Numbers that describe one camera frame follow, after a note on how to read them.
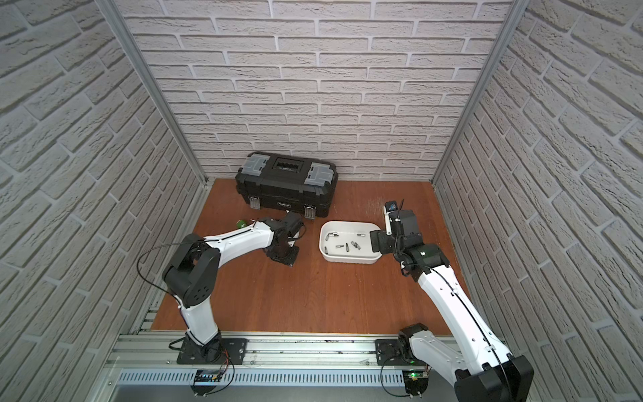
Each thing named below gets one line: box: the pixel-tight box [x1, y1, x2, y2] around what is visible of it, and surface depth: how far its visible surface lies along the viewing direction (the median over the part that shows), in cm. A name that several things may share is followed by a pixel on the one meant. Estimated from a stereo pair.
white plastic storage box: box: [318, 220, 383, 264], surface depth 99 cm
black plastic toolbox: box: [234, 151, 339, 221], surface depth 102 cm
